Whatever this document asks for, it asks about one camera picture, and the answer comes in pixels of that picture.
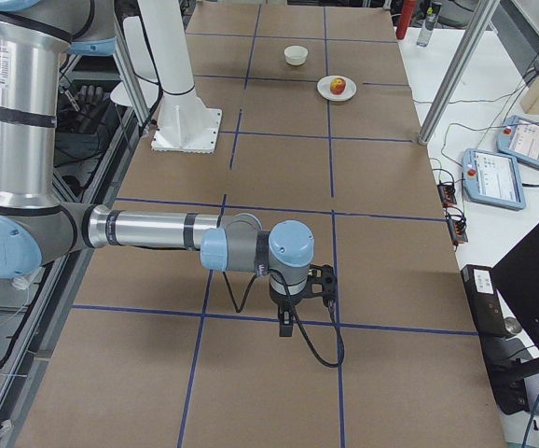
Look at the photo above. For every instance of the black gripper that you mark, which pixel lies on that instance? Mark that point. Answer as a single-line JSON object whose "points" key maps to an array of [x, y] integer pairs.
{"points": [[289, 299]]}

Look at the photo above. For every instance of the red yellow apple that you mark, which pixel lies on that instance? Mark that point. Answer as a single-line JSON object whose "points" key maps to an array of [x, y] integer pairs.
{"points": [[337, 85]]}

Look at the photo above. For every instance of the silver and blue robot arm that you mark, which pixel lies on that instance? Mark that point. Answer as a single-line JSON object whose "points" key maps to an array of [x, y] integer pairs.
{"points": [[37, 228]]}

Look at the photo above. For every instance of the white plate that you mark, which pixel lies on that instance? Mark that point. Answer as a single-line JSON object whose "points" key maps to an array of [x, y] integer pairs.
{"points": [[323, 89]]}

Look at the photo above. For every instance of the near orange connector block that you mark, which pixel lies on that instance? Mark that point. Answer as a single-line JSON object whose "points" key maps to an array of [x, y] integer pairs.
{"points": [[457, 224]]}

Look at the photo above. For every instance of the orange connector block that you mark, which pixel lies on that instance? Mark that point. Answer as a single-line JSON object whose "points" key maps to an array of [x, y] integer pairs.
{"points": [[446, 188], [457, 224]]}

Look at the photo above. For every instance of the far orange connector block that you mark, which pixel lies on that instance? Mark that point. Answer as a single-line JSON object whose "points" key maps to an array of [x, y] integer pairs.
{"points": [[446, 188]]}

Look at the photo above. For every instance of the black computer box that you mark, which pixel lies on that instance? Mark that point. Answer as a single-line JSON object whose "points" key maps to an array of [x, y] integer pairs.
{"points": [[513, 372]]}

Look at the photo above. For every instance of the near blue teach pendant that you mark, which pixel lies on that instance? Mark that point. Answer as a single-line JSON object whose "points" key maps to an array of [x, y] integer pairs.
{"points": [[492, 178]]}

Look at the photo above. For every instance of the blue teach pendant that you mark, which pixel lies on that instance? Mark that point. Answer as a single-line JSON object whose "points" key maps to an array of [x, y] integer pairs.
{"points": [[492, 178], [519, 138]]}

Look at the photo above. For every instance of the far blue teach pendant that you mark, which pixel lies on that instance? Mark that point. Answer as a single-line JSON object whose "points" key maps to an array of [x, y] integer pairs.
{"points": [[519, 138]]}

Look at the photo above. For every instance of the clear water bottle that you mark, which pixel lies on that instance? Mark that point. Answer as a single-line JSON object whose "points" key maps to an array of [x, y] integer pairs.
{"points": [[429, 22]]}

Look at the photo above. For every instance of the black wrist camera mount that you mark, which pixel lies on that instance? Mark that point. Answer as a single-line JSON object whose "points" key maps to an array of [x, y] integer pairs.
{"points": [[322, 282]]}

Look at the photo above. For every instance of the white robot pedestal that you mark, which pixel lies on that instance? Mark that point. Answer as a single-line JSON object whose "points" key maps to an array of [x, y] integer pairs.
{"points": [[184, 122]]}

